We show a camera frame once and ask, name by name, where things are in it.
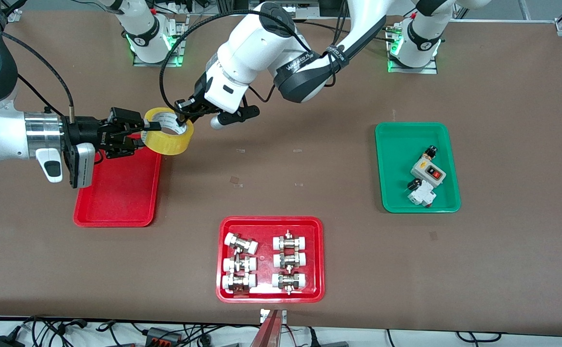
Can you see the red tray holding valves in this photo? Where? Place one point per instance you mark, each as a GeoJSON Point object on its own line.
{"type": "Point", "coordinates": [265, 250]}

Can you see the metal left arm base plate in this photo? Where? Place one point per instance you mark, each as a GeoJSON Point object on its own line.
{"type": "Point", "coordinates": [413, 70]}

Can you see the grey on-off switch box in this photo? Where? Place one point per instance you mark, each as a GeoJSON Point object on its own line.
{"type": "Point", "coordinates": [425, 169]}

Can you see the white circuit breaker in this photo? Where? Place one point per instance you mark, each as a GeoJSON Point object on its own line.
{"type": "Point", "coordinates": [423, 196]}

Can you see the small black gold connector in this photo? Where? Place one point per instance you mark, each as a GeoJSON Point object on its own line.
{"type": "Point", "coordinates": [429, 153]}

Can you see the metal valve with white caps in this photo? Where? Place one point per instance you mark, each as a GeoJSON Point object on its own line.
{"type": "Point", "coordinates": [280, 260]}
{"type": "Point", "coordinates": [280, 280]}
{"type": "Point", "coordinates": [237, 282]}
{"type": "Point", "coordinates": [280, 242]}
{"type": "Point", "coordinates": [230, 264]}
{"type": "Point", "coordinates": [235, 240]}

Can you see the black adapter with orange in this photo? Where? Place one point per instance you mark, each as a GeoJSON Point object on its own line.
{"type": "Point", "coordinates": [160, 335]}

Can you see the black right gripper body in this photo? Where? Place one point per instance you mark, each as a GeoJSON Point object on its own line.
{"type": "Point", "coordinates": [84, 130]}

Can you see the red metal bar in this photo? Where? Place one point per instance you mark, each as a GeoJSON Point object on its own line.
{"type": "Point", "coordinates": [267, 335]}

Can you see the black power adapter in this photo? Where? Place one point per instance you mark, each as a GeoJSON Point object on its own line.
{"type": "Point", "coordinates": [4, 342]}

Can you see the dark metal rack frame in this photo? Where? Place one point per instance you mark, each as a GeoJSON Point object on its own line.
{"type": "Point", "coordinates": [228, 6]}

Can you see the small white tag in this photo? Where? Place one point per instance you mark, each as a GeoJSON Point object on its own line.
{"type": "Point", "coordinates": [263, 315]}

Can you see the small black round buzzer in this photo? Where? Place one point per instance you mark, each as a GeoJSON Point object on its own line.
{"type": "Point", "coordinates": [413, 184]}

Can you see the empty red plastic tray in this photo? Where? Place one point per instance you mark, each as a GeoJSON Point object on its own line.
{"type": "Point", "coordinates": [117, 193]}

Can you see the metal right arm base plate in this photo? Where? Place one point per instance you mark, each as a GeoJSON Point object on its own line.
{"type": "Point", "coordinates": [158, 63]}

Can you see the square clear tape patch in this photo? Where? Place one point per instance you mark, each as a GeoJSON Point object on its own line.
{"type": "Point", "coordinates": [236, 180]}
{"type": "Point", "coordinates": [433, 235]}

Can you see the green plastic tray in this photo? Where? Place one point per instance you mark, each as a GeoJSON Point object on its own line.
{"type": "Point", "coordinates": [396, 164]}

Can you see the yellow clear tape roll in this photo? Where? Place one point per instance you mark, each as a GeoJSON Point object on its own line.
{"type": "Point", "coordinates": [165, 144]}

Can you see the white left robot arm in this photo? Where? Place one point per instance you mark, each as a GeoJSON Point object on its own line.
{"type": "Point", "coordinates": [261, 43]}

